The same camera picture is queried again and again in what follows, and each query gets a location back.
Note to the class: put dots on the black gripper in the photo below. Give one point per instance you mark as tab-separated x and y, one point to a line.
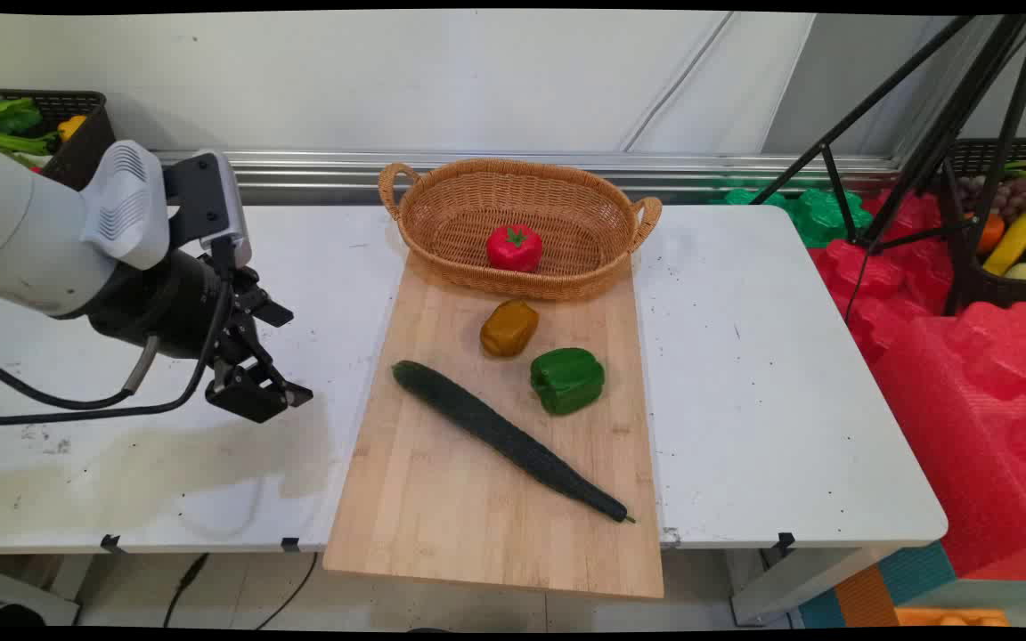
166	307

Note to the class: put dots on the long dark green cucumber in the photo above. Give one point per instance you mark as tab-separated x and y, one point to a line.
495	432

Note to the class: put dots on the black table edge clip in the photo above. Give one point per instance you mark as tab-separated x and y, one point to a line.
110	542
290	544
785	540

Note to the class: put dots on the wooden cutting board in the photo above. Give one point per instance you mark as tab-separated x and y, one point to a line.
442	499

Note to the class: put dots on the yellow-brown toy bell pepper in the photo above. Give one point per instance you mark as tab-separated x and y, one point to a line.
508	329

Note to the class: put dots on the dark woven vegetable basket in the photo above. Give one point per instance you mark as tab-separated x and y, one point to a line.
85	151

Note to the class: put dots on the red toy tomato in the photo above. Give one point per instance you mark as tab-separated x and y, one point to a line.
513	251

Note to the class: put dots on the small yellow toy pepper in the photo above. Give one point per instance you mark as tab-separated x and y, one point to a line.
71	126

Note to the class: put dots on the green toy bell pepper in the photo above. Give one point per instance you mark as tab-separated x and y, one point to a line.
566	381

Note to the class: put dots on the green stalk toy vegetable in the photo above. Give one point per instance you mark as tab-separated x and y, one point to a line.
14	142

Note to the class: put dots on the dark grey floor device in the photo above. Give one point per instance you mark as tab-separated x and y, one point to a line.
1	616

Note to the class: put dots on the green foam block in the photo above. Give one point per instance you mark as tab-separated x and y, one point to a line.
820	218
749	198

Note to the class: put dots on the white table leg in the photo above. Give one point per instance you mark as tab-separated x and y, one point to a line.
789	588

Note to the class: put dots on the teal orange floor mat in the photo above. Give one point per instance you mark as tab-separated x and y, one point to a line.
914	579

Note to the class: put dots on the large red foam block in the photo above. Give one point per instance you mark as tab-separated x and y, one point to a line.
967	427

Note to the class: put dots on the black tripod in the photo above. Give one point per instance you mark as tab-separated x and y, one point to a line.
949	133

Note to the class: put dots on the orange foam piece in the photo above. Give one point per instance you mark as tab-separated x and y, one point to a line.
949	617

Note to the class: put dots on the toy orange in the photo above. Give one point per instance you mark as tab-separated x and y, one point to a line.
991	233

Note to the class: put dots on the dark woven fruit basket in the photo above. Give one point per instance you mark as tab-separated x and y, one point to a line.
1003	289

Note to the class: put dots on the yellow toy banana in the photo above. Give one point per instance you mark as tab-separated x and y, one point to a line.
1012	240

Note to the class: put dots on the purple toy grapes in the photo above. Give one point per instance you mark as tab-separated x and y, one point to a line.
1007	196

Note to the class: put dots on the black silver wrist camera box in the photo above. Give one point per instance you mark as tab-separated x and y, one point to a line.
210	200

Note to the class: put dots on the grey table frame beam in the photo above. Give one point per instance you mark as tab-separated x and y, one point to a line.
23	588

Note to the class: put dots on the aluminium wall rail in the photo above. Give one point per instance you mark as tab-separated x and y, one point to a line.
745	165

